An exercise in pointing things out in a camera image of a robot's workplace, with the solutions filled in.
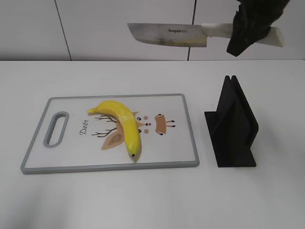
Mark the yellow plastic banana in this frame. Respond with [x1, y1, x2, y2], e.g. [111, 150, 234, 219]
[87, 100, 141, 157]

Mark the black knife stand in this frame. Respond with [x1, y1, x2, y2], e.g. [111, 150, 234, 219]
[204, 75, 259, 167]

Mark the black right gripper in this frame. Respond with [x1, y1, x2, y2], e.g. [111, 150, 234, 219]
[226, 0, 290, 57]

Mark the white grey-rimmed cutting board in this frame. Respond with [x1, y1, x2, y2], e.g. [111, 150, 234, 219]
[20, 94, 199, 174]

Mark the white-handled kitchen knife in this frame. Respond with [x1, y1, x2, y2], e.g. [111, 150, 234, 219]
[127, 22, 285, 48]

